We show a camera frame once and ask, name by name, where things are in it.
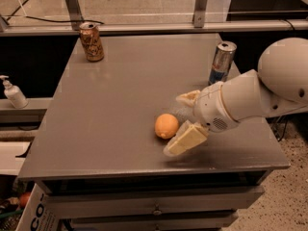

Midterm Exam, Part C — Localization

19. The orange fruit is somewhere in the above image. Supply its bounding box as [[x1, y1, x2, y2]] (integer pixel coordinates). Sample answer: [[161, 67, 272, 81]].
[[155, 114, 179, 140]]

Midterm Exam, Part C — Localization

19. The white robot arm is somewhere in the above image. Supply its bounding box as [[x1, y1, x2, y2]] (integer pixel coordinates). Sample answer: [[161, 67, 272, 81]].
[[164, 38, 308, 157]]

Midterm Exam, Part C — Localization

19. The silver blue energy drink can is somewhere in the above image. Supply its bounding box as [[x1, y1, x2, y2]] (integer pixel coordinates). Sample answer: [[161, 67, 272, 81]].
[[209, 41, 237, 85]]

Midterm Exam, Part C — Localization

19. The red round object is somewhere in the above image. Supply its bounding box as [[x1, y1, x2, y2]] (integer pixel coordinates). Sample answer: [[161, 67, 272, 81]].
[[19, 192, 31, 208]]

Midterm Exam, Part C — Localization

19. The grey drawer cabinet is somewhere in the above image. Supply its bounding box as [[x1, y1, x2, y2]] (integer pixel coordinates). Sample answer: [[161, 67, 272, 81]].
[[19, 34, 289, 231]]

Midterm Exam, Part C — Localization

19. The white pump lotion bottle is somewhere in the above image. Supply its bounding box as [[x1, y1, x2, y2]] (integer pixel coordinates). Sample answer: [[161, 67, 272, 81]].
[[0, 75, 28, 109]]

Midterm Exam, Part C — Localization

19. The black cable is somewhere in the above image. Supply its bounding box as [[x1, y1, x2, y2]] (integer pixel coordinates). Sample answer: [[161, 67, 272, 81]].
[[6, 0, 105, 26]]

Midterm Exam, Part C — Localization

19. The white cardboard box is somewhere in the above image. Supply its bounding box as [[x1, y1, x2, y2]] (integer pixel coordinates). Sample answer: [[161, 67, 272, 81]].
[[15, 185, 59, 231]]

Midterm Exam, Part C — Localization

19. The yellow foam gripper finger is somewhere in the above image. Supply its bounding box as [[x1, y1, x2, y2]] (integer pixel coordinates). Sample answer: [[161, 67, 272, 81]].
[[163, 120, 209, 157], [176, 90, 200, 108]]

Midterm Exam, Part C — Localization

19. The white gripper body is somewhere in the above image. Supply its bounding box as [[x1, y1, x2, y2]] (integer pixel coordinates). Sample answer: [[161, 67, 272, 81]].
[[192, 82, 239, 133]]

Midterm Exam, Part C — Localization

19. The metal railing frame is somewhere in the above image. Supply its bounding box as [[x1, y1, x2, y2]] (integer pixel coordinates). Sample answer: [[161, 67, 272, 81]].
[[0, 0, 308, 36]]

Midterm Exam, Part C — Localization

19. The orange soda can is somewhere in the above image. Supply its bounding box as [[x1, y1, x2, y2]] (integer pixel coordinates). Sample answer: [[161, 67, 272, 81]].
[[79, 22, 104, 62]]

